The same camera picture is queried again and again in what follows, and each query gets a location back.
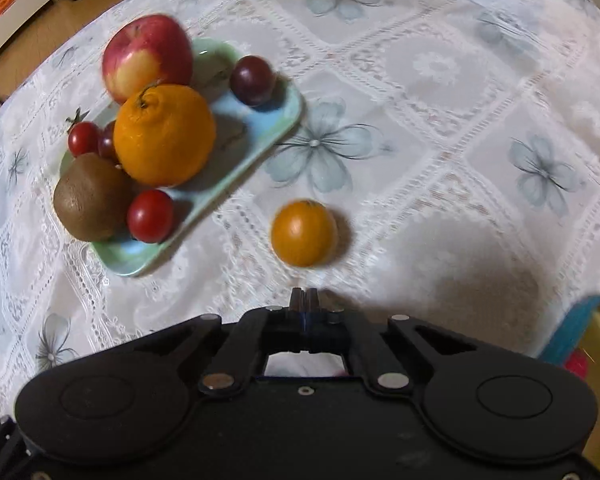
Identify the red yellow apple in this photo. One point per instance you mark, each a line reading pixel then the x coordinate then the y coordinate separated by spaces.
pixel 145 55

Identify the brown kiwi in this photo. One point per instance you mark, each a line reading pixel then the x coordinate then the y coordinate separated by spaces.
pixel 90 195

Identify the light green rectangular tray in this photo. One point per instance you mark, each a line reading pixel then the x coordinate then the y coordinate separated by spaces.
pixel 260 125

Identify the large orange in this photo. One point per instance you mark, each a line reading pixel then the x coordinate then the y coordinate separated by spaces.
pixel 165 135

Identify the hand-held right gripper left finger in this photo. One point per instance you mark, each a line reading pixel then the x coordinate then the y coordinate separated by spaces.
pixel 298 305

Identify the red cherry tomato with stem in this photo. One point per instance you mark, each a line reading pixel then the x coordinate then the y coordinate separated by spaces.
pixel 83 137

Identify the white floral lace tablecloth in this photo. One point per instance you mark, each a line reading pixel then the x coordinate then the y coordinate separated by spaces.
pixel 430 110

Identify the dark red cherry tomato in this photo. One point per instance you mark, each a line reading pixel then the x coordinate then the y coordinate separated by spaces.
pixel 106 142

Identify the dark purple plum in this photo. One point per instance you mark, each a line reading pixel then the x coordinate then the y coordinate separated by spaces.
pixel 252 80

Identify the small orange kumquat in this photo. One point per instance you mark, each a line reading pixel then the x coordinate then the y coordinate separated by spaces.
pixel 304 232

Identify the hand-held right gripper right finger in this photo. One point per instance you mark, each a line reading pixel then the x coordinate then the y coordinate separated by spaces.
pixel 312 305

